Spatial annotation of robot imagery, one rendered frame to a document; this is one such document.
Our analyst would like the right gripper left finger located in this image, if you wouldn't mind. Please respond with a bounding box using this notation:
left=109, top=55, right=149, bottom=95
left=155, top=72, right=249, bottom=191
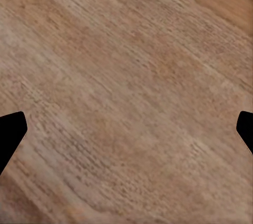
left=0, top=111, right=27, bottom=174

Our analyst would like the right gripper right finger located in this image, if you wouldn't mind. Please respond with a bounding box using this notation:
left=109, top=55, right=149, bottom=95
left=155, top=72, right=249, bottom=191
left=236, top=111, right=253, bottom=153

